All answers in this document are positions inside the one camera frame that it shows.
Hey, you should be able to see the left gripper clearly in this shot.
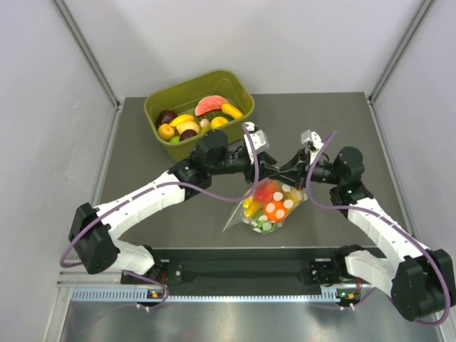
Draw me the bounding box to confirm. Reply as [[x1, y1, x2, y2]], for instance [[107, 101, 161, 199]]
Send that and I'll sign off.
[[209, 150, 279, 183]]

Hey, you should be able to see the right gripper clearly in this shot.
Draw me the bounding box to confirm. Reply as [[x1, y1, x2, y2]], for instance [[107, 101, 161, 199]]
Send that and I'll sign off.
[[269, 147, 343, 192]]

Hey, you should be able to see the polka dot zip bag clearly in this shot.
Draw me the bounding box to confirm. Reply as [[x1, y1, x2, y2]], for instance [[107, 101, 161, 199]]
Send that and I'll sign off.
[[223, 179, 308, 235]]

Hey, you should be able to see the fake red mango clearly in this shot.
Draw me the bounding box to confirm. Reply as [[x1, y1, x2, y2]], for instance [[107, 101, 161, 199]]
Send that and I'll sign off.
[[253, 180, 281, 202]]

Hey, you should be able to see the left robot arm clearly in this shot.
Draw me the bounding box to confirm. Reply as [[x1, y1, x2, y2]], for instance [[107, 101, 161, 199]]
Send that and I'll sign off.
[[68, 123, 269, 283]]

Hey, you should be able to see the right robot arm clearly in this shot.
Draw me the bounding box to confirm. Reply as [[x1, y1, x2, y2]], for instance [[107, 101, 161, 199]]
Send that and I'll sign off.
[[275, 147, 455, 326]]

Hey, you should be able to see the fake green fruit in bag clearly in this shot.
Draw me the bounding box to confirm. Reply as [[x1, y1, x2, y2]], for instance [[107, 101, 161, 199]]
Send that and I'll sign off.
[[252, 215, 281, 234]]

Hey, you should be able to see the fake yellow pepper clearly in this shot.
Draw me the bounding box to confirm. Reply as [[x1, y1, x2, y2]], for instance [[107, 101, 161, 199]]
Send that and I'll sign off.
[[210, 116, 229, 130]]

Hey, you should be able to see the fake banana in tub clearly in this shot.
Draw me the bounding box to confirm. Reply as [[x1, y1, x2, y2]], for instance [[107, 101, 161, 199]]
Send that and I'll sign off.
[[221, 103, 244, 120]]

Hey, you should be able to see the fake mushroom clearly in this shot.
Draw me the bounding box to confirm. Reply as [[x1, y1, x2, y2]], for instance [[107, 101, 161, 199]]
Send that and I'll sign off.
[[199, 119, 210, 128]]

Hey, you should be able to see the fake dark red plum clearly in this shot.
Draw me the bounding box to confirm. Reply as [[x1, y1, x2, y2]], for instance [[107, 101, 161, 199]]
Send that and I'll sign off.
[[180, 129, 198, 142]]

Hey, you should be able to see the fake watermelon slice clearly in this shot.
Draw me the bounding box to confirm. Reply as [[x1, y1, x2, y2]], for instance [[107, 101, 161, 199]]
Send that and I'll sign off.
[[195, 95, 228, 117]]

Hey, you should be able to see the fake yellow pear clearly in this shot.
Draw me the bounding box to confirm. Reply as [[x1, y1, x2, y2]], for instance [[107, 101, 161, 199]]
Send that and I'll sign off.
[[176, 120, 200, 135]]

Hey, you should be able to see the fake small banana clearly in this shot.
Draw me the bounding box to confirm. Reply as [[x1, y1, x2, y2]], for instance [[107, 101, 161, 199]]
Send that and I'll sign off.
[[169, 114, 196, 128]]

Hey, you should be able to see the fake orange persimmon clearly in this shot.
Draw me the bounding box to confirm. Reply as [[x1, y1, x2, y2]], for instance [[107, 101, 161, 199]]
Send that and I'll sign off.
[[157, 123, 175, 141]]

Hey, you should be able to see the olive green plastic tub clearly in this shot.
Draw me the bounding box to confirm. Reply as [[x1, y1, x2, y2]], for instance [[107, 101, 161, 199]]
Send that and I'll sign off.
[[144, 70, 254, 161]]

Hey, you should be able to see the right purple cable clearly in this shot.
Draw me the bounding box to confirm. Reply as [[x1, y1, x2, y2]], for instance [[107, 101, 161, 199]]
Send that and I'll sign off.
[[305, 130, 452, 327]]

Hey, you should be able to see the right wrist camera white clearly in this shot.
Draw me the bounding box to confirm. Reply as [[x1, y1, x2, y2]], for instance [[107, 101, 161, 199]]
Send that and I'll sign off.
[[301, 130, 324, 157]]

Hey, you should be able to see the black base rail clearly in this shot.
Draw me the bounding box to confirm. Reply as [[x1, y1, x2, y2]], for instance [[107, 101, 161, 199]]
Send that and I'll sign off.
[[120, 247, 389, 288]]

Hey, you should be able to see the grey cable duct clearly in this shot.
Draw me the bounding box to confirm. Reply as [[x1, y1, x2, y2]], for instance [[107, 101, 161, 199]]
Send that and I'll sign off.
[[71, 287, 361, 303]]

